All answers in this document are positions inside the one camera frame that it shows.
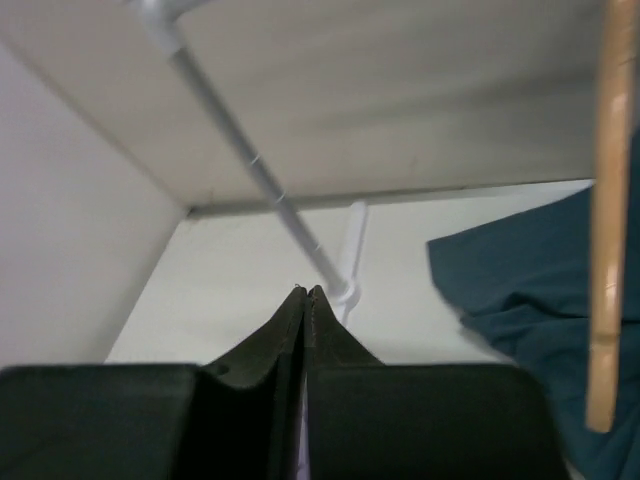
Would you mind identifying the purple t shirt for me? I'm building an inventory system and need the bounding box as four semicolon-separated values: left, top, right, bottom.
296;382;311;480

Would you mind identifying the wooden clothes hanger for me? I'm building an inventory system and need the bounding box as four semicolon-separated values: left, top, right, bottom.
586;0;639;433

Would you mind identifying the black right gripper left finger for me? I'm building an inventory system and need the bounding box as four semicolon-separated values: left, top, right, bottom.
174;287;306;479

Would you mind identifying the white and silver clothes rack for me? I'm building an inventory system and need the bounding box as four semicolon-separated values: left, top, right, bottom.
124;0;369;325

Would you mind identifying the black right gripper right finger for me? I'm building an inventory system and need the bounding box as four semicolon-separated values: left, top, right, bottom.
303;286;382;479

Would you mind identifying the dark teal t shirt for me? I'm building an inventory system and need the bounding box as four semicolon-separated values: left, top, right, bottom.
425;188;640;480

